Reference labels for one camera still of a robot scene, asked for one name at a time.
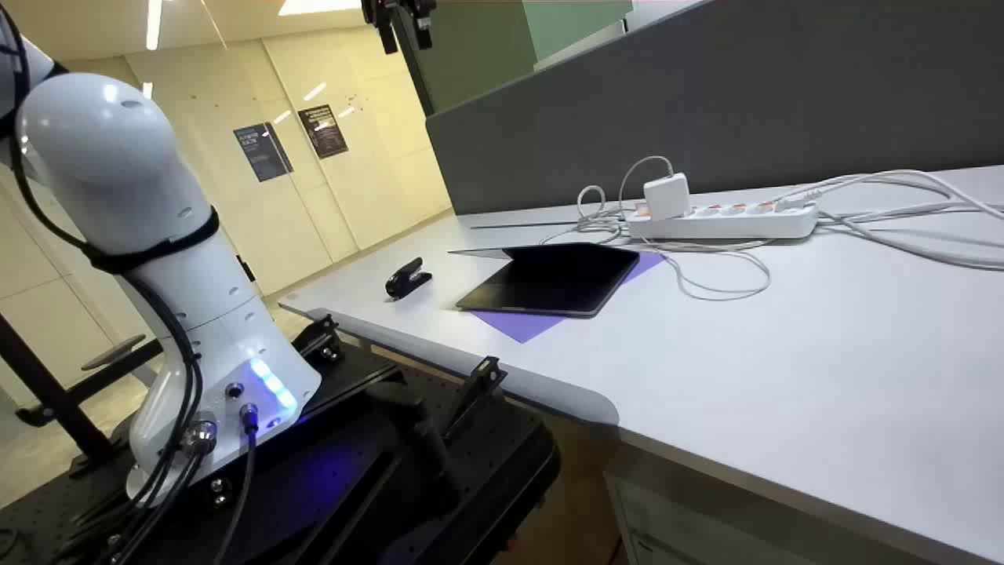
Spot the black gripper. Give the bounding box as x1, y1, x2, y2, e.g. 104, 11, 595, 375
359, 0, 439, 57

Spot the black tablet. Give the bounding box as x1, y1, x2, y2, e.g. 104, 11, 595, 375
454, 241, 645, 321

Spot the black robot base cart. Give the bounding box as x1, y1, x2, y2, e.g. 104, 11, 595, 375
0, 311, 565, 565

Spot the white laptop charger brick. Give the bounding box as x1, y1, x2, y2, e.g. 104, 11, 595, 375
639, 172, 693, 223

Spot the ceiling light strip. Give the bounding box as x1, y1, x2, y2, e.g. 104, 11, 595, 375
144, 0, 168, 54
275, 0, 364, 18

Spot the small black stapler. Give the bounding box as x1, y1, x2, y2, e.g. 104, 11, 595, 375
382, 255, 436, 302

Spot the purple paper sheet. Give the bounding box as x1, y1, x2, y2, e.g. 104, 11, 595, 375
473, 247, 669, 346

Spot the black table clamp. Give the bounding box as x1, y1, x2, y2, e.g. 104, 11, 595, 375
443, 352, 508, 434
290, 315, 344, 365

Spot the grey desk partition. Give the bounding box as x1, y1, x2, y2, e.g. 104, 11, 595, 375
424, 0, 1004, 216

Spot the white power strip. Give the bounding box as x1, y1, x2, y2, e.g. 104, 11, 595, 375
621, 199, 823, 245

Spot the black metal stand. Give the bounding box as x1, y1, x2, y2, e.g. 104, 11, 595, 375
0, 311, 168, 477

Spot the green wall panel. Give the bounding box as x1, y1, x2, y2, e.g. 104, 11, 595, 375
416, 0, 638, 117

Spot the dark wall poster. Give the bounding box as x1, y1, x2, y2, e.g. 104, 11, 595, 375
233, 119, 296, 185
297, 101, 353, 163

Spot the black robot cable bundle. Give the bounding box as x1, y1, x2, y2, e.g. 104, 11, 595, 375
0, 8, 264, 565

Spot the thin white charger cable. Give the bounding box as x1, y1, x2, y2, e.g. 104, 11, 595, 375
572, 150, 779, 304

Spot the thick white power cable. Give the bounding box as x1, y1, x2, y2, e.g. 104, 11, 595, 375
817, 214, 1004, 276
805, 166, 1004, 220

